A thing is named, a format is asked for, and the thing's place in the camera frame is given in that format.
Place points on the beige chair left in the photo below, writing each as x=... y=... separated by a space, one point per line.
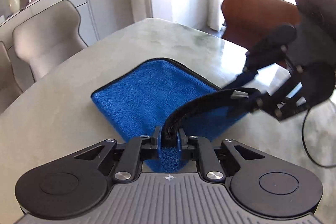
x=9 y=88

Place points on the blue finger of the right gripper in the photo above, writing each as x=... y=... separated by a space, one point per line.
x=265 y=101
x=269 y=50

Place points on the beige chair right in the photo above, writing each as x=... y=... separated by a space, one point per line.
x=49 y=38

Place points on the white sideboard cabinet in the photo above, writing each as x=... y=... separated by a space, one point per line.
x=22 y=71

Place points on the white vase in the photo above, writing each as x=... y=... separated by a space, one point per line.
x=15 y=6

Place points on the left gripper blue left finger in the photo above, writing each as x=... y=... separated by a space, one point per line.
x=128 y=157

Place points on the brown leather chair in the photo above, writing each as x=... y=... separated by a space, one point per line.
x=249 y=21

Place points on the blue and grey towel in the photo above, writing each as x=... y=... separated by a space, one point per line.
x=165 y=93

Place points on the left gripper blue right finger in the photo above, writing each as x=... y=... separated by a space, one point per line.
x=200 y=150

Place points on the beige chair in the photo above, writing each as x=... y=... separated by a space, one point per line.
x=49 y=38
x=9 y=88

